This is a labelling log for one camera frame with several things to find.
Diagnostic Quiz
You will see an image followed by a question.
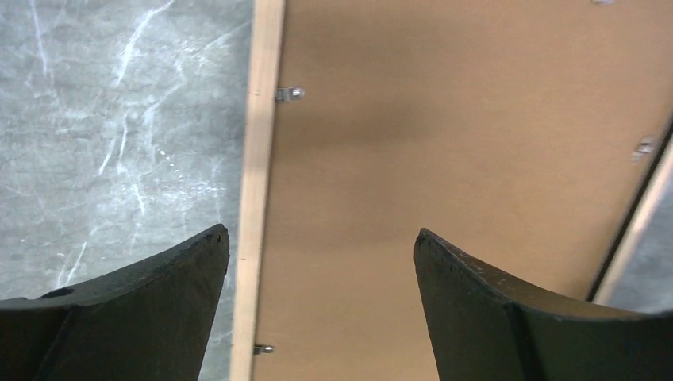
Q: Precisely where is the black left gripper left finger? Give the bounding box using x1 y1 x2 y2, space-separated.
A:
1 224 229 381

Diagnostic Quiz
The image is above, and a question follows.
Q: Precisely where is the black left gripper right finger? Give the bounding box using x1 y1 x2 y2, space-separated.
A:
414 229 672 381

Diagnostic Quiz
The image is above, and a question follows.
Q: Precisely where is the brown fibreboard backing board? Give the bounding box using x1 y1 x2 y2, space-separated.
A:
252 0 673 381

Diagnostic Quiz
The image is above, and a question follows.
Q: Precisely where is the light wooden picture frame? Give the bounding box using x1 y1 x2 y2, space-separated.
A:
229 0 673 381

